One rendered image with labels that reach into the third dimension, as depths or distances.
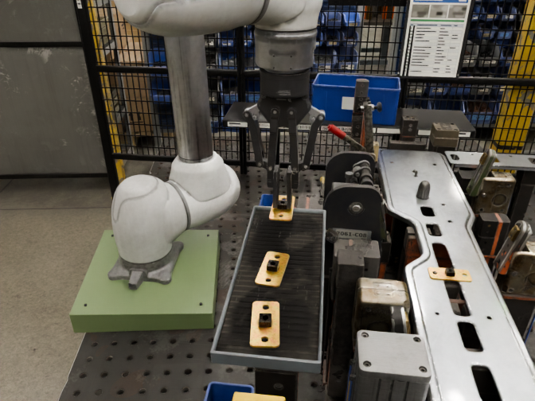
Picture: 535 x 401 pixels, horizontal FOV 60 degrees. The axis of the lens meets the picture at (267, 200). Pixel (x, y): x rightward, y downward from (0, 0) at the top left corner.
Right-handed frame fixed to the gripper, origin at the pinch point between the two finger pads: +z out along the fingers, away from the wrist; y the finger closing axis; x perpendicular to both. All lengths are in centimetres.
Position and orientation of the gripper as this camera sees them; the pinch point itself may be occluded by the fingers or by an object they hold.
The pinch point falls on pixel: (283, 187)
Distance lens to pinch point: 80.1
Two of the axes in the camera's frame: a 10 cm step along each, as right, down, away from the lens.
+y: 9.9, 0.6, -1.1
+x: 1.3, -4.8, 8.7
